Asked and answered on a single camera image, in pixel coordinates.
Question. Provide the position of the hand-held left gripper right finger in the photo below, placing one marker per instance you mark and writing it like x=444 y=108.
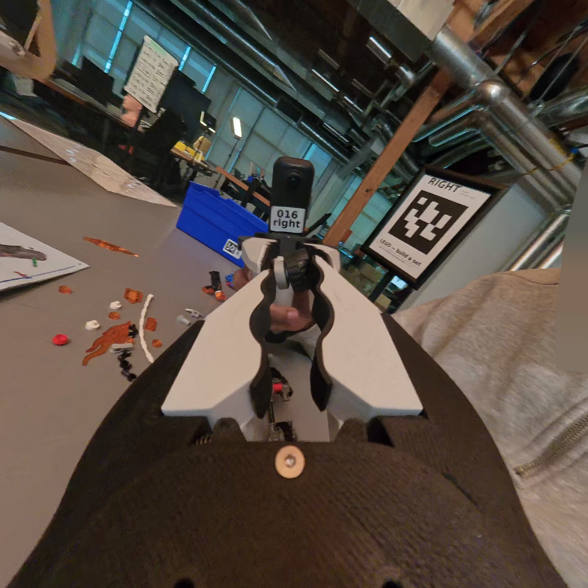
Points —
x=372 y=367

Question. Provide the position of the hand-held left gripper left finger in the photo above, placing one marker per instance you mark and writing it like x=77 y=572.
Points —
x=216 y=367

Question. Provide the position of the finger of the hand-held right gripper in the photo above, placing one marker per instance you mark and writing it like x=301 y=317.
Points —
x=255 y=255
x=331 y=258

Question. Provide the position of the black lego tire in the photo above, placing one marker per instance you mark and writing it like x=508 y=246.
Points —
x=299 y=271

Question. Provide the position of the blue plastic bin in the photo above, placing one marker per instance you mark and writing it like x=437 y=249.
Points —
x=216 y=220

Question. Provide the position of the black lego motorcycle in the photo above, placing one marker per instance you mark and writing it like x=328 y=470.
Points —
x=278 y=390

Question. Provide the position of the instruction booklet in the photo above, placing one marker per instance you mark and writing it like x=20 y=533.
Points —
x=27 y=271

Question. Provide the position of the grey lego wing piece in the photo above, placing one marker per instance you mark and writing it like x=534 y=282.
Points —
x=194 y=313

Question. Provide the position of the orange rectangular lego tile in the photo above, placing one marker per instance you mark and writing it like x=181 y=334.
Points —
x=150 y=324

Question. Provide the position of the small light grey lego plate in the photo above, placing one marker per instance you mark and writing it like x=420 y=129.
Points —
x=120 y=347

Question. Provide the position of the orange lego wedge plates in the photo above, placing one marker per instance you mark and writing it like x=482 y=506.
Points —
x=133 y=295

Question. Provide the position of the orange lego flame piece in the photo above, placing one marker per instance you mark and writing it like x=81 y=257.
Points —
x=108 y=340

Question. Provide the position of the long orange lego flame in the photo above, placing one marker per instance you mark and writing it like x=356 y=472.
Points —
x=110 y=246

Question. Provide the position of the red round lego stud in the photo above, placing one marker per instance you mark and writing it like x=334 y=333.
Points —
x=60 y=339

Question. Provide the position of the person's right hand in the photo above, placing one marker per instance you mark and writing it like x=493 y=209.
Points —
x=289 y=317

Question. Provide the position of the red blue minifigure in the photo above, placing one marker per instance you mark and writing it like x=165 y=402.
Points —
x=228 y=279

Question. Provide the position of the orange flame minifigure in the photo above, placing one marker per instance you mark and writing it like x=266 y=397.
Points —
x=213 y=285

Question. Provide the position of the wooden desk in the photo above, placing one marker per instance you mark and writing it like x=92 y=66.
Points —
x=239 y=181

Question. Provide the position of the white panel light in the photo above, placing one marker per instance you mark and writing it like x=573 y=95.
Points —
x=236 y=127

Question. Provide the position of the yellow box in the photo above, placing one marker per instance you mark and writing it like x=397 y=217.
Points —
x=195 y=147

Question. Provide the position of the person's grey sweater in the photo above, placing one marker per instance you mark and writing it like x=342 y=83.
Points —
x=482 y=367

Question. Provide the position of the black office chair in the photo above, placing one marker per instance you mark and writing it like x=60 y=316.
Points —
x=163 y=138

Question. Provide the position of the black monitor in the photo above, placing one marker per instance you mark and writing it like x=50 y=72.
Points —
x=183 y=99

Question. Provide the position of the framed marker sign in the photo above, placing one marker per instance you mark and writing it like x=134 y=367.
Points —
x=473 y=202

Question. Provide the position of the printed paper sheet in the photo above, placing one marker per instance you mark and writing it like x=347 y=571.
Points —
x=101 y=170

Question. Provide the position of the pale mannequin head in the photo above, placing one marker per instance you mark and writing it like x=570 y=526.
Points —
x=132 y=110

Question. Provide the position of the silver metal bar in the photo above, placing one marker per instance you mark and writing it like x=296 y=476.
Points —
x=537 y=239

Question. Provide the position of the wooden post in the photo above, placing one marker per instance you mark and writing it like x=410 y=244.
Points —
x=390 y=151

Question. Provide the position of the white wall chart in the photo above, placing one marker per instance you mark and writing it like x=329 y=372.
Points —
x=151 y=73

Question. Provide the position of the metal ceiling duct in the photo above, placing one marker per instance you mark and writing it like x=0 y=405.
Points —
x=505 y=105

